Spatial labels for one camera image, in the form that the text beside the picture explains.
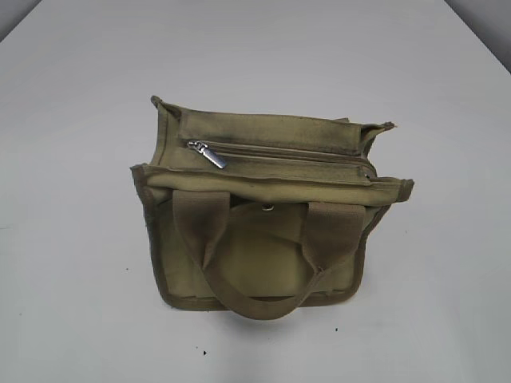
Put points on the yellow canvas tote bag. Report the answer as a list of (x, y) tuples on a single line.
[(284, 225)]

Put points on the silver metal zipper pull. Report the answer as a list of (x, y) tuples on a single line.
[(203, 149)]

